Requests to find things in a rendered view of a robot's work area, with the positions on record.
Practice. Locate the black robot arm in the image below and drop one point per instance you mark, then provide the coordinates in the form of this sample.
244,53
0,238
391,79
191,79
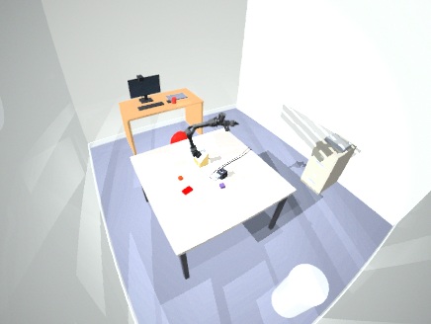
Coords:
213,122

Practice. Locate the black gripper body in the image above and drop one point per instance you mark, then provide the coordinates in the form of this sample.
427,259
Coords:
228,122

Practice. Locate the red flat block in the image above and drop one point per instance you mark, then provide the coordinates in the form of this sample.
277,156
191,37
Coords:
186,190

